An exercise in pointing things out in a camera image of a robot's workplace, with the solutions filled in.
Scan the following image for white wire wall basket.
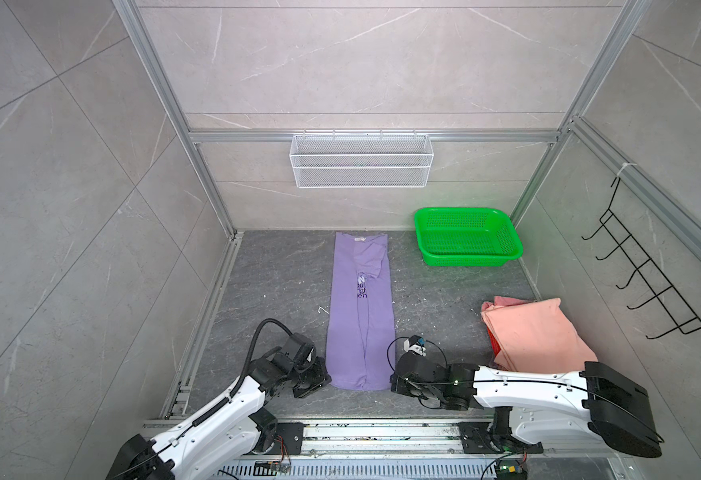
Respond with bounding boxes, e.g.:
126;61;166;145
290;133;435;189

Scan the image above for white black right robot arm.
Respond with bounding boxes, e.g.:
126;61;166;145
391;351;665;459

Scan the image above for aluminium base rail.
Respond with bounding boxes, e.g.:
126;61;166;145
139;418;631;462

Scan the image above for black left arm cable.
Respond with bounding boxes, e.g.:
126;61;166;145
229;317;294;397

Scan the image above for black wire hook rack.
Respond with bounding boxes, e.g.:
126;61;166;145
581;177;701;340

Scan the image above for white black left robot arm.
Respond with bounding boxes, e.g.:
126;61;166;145
106;353;330;479

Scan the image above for folded pink t shirt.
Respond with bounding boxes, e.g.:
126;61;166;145
480;296;598;374

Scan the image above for green plastic basket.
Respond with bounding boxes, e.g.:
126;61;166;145
414;207;524;267

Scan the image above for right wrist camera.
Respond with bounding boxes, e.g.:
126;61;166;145
403;335;428;356

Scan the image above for purple t shirt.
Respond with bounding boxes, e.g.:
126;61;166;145
326;232;396;391

